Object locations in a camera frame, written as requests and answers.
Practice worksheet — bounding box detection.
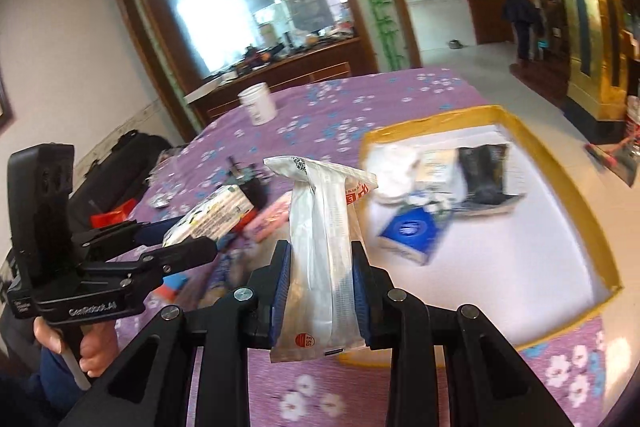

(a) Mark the pink tissue pack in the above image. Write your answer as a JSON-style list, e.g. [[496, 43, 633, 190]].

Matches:
[[245, 194, 293, 243]]

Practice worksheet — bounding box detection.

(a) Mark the white cloth pouch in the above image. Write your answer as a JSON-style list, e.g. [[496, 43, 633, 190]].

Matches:
[[372, 144, 423, 205]]

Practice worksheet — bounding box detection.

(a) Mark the black bag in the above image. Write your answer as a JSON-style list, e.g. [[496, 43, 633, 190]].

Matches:
[[65, 132, 173, 228]]

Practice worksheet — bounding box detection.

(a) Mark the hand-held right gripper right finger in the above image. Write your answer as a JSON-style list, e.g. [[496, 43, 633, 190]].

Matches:
[[350, 239, 577, 427]]

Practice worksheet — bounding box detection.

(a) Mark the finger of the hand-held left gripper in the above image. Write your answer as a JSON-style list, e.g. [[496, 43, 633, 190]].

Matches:
[[74, 217, 187, 254], [80, 237, 221, 283]]

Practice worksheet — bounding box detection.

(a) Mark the wooden staircase railing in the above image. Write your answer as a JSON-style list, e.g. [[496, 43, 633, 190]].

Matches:
[[530, 0, 571, 58]]

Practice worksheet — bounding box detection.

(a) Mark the person's left hand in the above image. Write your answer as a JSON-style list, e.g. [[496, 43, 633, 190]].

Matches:
[[32, 318, 122, 379]]

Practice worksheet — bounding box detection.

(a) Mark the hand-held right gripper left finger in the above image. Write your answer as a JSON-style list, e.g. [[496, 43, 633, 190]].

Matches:
[[57, 241, 294, 427]]

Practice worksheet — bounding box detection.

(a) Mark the white tissue pack yellow print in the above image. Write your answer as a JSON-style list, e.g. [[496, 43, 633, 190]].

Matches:
[[162, 184, 256, 248]]

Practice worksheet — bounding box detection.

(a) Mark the white paper packet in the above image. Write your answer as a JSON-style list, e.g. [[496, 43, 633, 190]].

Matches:
[[415, 149, 458, 192]]

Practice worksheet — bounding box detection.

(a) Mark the golden pillar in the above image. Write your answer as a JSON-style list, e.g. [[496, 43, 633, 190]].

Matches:
[[530, 0, 640, 122]]

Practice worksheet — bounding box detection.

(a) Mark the black cloth item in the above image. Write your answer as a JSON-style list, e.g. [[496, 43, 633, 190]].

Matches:
[[457, 144, 526, 210]]

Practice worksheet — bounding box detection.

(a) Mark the white plastic jar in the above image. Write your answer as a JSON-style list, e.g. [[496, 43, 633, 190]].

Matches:
[[237, 83, 277, 126]]

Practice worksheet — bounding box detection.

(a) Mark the person in dark clothes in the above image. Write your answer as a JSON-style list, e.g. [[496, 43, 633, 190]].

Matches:
[[502, 0, 545, 62]]

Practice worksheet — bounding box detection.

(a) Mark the red plastic bag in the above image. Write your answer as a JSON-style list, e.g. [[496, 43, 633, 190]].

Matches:
[[90, 202, 136, 228]]

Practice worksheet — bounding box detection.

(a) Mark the grey dustpan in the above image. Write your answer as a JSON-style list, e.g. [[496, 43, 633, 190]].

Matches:
[[585, 127, 640, 188]]

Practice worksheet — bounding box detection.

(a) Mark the white plastic bag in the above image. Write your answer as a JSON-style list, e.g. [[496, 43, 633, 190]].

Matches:
[[263, 155, 379, 364]]

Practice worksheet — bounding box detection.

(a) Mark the clutter of tools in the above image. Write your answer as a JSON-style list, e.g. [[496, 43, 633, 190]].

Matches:
[[220, 19, 358, 78]]

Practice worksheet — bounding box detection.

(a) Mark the wooden sideboard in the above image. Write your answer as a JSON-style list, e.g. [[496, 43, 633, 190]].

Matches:
[[185, 37, 366, 122]]

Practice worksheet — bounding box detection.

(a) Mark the yellow cardboard box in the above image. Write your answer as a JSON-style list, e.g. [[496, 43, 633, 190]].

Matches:
[[337, 105, 623, 368]]

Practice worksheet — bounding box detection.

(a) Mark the blue tissue pack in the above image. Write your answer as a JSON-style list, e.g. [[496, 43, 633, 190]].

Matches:
[[375, 207, 453, 267]]

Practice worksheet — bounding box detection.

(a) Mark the person's left forearm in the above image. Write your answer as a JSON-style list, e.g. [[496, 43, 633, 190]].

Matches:
[[0, 347, 101, 427]]

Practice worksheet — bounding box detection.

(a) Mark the orange and blue pack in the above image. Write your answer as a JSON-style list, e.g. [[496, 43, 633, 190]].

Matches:
[[159, 273, 189, 304]]

